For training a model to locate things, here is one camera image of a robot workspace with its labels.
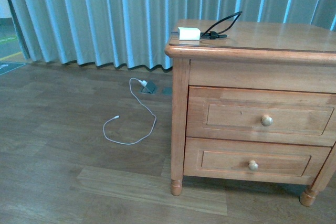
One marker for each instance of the grey pleated curtain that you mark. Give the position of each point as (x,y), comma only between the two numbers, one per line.
(134,32)

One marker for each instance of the closed grey floor socket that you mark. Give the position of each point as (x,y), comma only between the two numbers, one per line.
(167,91)

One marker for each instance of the wooden nightstand cabinet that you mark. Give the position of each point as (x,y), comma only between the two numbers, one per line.
(259,56)

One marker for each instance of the wooden drawer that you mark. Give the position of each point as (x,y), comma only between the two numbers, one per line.
(253,161)
(261,115)

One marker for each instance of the open grey floor socket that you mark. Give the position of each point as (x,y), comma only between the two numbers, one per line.
(149,88)

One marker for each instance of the white charger adapter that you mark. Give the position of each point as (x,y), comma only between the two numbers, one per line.
(187,33)

